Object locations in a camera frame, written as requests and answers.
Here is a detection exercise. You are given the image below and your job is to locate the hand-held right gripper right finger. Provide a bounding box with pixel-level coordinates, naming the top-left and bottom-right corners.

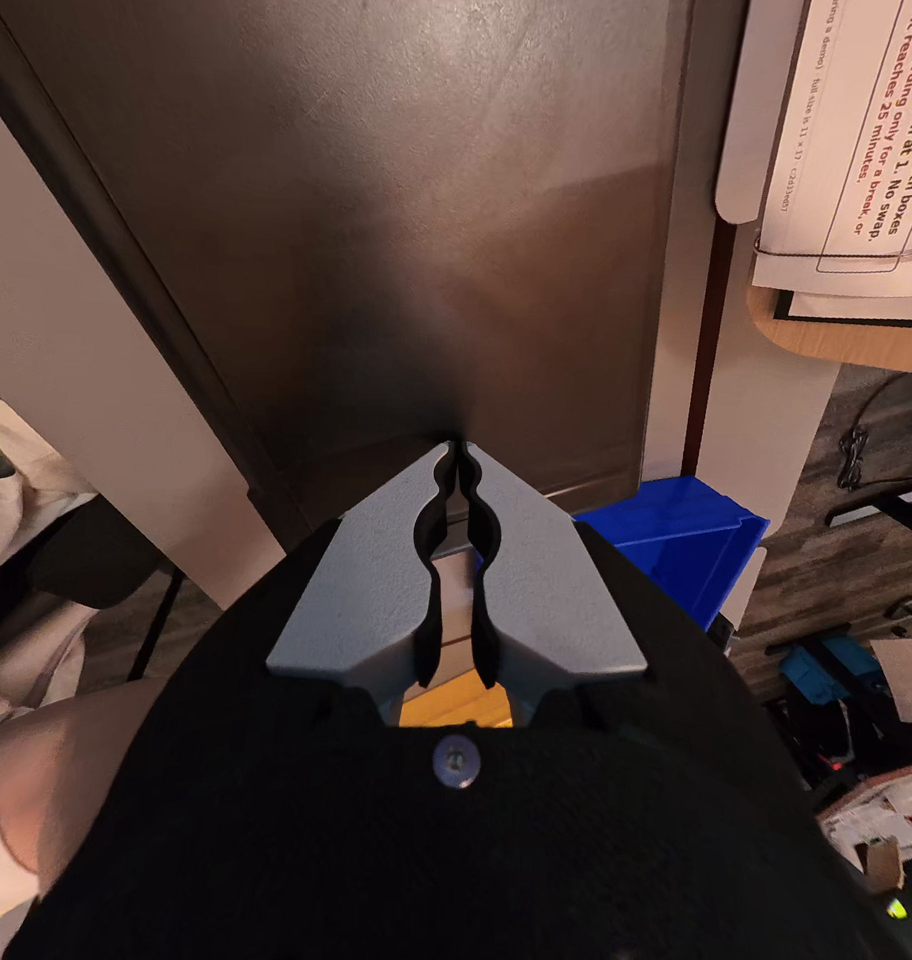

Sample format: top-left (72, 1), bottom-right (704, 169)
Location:
top-left (459, 441), bottom-right (649, 727)

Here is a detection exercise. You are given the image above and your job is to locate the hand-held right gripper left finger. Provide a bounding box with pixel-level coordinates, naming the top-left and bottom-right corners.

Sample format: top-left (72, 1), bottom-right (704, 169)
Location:
top-left (267, 441), bottom-right (457, 725)

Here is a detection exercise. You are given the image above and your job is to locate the blue plastic bin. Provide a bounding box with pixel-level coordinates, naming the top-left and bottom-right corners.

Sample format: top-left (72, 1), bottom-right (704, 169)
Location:
top-left (574, 474), bottom-right (772, 633)

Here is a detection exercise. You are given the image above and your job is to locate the yellow flat object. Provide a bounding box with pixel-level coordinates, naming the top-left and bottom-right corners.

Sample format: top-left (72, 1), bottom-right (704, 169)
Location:
top-left (398, 667), bottom-right (514, 730)

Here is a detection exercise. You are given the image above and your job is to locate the black chair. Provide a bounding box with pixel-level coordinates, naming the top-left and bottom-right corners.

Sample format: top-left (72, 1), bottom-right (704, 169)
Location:
top-left (27, 493), bottom-right (191, 684)

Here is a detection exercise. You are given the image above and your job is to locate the blue tool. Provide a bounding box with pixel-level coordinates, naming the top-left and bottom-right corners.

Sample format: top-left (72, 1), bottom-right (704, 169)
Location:
top-left (780, 634), bottom-right (889, 708)

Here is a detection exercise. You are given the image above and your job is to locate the black metal stand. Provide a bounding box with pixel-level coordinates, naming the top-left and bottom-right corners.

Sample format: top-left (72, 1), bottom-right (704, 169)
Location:
top-left (825, 478), bottom-right (912, 543)

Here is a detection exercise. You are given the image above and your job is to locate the person's white clothing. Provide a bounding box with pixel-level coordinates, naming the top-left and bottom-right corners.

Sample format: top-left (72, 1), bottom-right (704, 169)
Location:
top-left (0, 375), bottom-right (103, 725)

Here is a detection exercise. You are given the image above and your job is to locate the person's bare leg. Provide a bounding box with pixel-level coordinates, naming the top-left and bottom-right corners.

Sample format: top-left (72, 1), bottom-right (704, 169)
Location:
top-left (0, 673), bottom-right (173, 901)

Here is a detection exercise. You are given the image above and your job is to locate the brown cardboard sheet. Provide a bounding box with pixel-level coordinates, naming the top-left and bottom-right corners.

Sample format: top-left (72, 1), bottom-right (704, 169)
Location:
top-left (870, 636), bottom-right (912, 727)

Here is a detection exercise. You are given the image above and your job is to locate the light wooden board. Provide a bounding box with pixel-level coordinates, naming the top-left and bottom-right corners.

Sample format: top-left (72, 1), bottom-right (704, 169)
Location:
top-left (747, 283), bottom-right (912, 378)

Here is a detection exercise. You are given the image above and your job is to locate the cluttered cardboard box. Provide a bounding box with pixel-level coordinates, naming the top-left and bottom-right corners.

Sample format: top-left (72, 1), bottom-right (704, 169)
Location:
top-left (814, 756), bottom-right (912, 901)

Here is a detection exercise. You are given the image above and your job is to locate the black bordered paper sheet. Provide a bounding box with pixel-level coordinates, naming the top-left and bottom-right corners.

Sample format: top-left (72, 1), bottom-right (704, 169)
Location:
top-left (773, 288), bottom-right (912, 331)

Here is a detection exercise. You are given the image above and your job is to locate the white cardboard piece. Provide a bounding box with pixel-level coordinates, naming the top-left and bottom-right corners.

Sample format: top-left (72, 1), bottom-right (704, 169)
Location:
top-left (714, 0), bottom-right (811, 226)

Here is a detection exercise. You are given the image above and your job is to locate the printed instruction sheet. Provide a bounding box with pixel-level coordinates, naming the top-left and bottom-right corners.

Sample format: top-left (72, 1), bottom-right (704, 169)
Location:
top-left (752, 0), bottom-right (912, 295)

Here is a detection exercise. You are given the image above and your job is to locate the black cable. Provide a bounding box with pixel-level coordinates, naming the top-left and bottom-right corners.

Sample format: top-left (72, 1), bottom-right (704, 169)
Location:
top-left (837, 375), bottom-right (912, 490)

